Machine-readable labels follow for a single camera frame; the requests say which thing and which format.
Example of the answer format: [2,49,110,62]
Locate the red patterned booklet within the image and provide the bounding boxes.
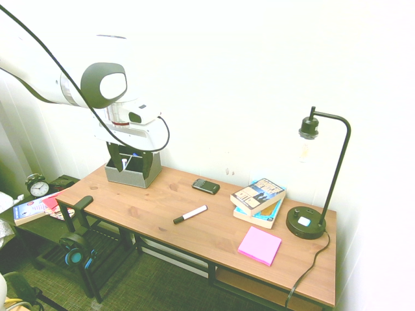
[41,190,76,222]

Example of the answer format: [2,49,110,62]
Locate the black desk lamp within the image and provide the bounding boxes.
[285,106,352,241]

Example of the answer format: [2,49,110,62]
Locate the black mobile phone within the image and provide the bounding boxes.
[191,178,221,196]

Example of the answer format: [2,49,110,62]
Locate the black headphone hanger clamp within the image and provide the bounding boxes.
[65,195,95,235]

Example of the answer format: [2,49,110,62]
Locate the black alarm clock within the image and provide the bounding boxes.
[25,173,51,198]

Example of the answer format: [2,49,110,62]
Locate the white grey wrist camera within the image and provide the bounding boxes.
[128,98,162,126]

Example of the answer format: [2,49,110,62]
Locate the black lamp power cable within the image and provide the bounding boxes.
[284,228,332,309]

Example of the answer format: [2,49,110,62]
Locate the dark object on side table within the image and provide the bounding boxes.
[49,179,76,191]

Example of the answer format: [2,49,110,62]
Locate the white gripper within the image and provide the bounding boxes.
[92,113,167,179]

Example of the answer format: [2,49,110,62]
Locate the white marker with black cap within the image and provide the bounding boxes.
[172,204,209,225]

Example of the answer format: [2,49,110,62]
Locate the black side table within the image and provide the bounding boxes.
[0,174,82,260]

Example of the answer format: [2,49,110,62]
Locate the blue white paperback book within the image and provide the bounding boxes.
[12,198,47,227]

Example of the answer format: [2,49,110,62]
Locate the pink sticky note pad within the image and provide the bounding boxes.
[237,225,283,268]

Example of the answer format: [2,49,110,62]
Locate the white cloth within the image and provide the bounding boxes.
[0,190,18,242]

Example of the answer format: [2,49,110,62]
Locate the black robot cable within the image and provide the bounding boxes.
[0,5,171,153]

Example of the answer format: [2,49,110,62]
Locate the black and blue headphones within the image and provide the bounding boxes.
[58,231,99,270]

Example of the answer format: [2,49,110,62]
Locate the black slatted floor rack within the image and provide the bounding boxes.
[34,217,139,304]

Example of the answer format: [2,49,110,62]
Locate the wooden desk with black frame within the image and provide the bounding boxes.
[55,164,338,311]

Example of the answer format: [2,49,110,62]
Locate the grey fabric desk holder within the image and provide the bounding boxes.
[104,144,163,190]

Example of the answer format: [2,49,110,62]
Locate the paperback book with dark cover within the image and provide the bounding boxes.
[230,177,287,216]

